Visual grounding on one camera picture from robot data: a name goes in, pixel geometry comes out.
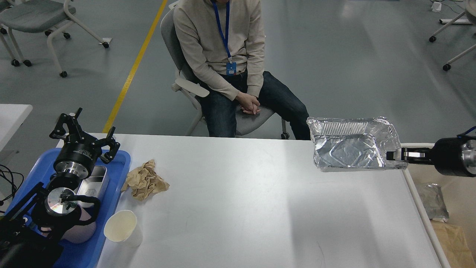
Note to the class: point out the clear plastic bag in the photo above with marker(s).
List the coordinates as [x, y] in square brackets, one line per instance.
[433, 201]

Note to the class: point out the aluminium foil tray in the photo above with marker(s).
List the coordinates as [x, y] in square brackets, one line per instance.
[359, 144]

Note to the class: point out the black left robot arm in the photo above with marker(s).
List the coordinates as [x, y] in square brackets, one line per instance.
[32, 230]

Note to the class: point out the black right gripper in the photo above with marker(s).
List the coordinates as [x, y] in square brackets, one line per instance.
[450, 156]

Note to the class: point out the stainless steel rectangular container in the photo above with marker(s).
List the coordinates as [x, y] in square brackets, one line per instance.
[96, 184]

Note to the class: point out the chair legs top right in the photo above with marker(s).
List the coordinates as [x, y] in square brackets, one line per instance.
[469, 12]

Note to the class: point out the brown paper in bin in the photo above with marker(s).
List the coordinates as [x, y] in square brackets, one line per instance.
[454, 245]

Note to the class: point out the pink ribbed mug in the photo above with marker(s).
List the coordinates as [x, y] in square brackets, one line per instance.
[79, 234]

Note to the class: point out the white side table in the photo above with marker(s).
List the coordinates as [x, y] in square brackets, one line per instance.
[11, 118]

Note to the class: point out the beige plastic bin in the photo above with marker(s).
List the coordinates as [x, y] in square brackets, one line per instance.
[459, 196]

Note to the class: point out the seated person beige sweater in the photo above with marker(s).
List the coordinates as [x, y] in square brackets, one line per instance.
[252, 86]

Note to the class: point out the white paper cup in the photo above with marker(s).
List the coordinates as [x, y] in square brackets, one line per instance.
[123, 228]

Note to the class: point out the blue lanyard badge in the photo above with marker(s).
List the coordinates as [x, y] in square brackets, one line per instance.
[231, 66]

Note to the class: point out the grey office chair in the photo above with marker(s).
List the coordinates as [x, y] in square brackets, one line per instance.
[186, 83]

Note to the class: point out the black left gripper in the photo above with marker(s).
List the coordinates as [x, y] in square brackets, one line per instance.
[81, 151]

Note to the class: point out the blue plastic tray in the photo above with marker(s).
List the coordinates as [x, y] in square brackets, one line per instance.
[87, 254]

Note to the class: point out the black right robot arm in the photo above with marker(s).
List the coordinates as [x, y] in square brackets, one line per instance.
[469, 130]

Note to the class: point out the brown paper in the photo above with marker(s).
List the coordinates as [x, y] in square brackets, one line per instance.
[454, 245]
[144, 181]

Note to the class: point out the grey chair top left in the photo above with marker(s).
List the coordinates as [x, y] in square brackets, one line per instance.
[36, 16]

